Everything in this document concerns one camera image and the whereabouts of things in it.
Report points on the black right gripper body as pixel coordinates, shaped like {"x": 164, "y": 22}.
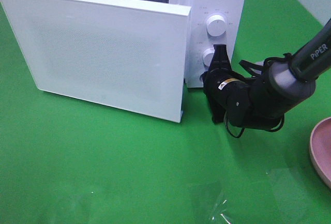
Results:
{"x": 227, "y": 94}

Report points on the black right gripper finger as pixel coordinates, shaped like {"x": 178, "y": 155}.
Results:
{"x": 220, "y": 57}

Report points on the white microwave door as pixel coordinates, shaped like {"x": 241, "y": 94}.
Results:
{"x": 127, "y": 54}

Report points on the pink plastic plate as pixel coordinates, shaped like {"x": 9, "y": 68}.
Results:
{"x": 319, "y": 149}

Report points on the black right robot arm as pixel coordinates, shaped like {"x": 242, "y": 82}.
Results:
{"x": 275, "y": 87}

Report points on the upper white control knob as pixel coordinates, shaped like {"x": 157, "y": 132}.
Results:
{"x": 216, "y": 25}

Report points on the clear plastic wrapper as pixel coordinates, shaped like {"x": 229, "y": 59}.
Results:
{"x": 219, "y": 214}

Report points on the green table mat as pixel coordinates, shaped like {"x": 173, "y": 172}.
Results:
{"x": 68, "y": 160}

